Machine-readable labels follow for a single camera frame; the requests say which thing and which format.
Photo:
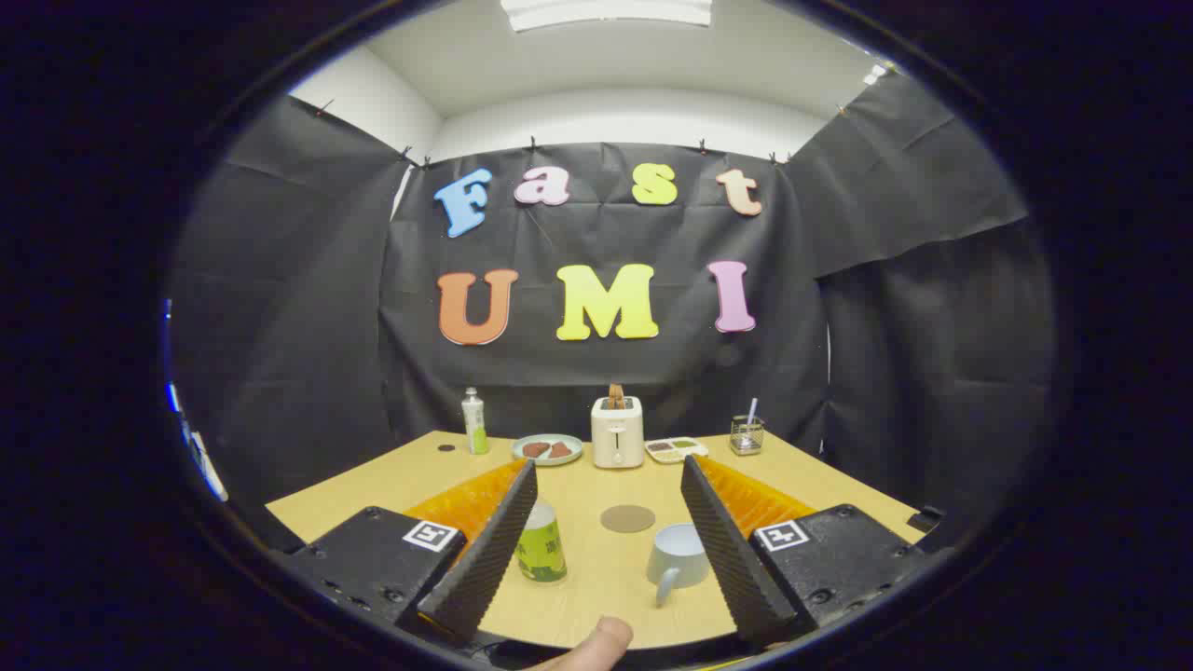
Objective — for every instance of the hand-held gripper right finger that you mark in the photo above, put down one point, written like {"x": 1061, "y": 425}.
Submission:
{"x": 736, "y": 559}

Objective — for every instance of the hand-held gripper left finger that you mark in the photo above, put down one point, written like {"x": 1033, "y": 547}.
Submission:
{"x": 485, "y": 559}

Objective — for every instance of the pale grey cup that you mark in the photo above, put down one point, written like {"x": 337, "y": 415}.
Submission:
{"x": 678, "y": 557}

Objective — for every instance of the green label juice bottle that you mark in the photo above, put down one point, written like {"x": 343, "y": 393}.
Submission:
{"x": 545, "y": 552}

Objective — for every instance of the round brown coaster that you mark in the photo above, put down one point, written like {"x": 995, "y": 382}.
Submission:
{"x": 627, "y": 518}

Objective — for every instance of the slim white bottle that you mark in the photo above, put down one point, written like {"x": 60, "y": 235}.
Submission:
{"x": 475, "y": 424}

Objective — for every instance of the pale green plate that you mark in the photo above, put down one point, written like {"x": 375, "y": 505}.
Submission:
{"x": 546, "y": 460}

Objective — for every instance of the clear glass holder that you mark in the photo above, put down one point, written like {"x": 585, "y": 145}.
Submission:
{"x": 747, "y": 438}

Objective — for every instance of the white divided dish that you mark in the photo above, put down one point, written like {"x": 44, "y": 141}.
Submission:
{"x": 677, "y": 451}

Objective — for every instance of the wooden table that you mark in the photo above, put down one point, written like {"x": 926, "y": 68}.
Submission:
{"x": 596, "y": 485}

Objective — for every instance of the white toaster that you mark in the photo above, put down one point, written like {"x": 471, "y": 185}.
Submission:
{"x": 617, "y": 438}

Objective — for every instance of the black table clamp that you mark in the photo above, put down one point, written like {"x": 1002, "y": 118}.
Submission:
{"x": 925, "y": 519}

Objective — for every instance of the brown toast slice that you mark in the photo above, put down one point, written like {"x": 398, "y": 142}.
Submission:
{"x": 616, "y": 396}

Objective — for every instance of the black backdrop cloth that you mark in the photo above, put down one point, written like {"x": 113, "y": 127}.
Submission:
{"x": 885, "y": 326}

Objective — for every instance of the small ceiling light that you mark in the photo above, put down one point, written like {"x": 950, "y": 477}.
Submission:
{"x": 874, "y": 75}

